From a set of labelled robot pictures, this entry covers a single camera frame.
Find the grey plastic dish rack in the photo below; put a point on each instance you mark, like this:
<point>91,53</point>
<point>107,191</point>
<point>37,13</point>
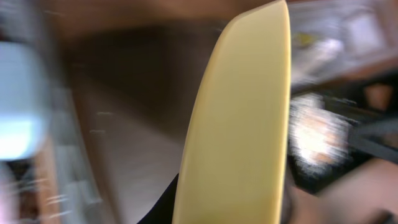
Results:
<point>55,185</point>

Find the clear plastic waste bin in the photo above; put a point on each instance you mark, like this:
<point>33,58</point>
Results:
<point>336,39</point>

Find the yellow round plate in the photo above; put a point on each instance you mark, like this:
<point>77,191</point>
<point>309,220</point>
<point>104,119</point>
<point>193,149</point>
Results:
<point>233,163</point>

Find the rice and nuts pile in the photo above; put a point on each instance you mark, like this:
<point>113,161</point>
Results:
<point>318,137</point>

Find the dark brown serving tray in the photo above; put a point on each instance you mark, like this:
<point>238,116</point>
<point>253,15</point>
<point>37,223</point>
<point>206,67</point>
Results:
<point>133,90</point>

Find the light blue bowl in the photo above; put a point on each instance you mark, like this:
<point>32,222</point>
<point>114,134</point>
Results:
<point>25,101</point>

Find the black rectangular tray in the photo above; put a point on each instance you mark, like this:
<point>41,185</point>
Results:
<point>370,107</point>

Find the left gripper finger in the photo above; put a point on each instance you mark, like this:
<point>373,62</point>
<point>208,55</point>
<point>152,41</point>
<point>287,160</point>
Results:
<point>162,211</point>

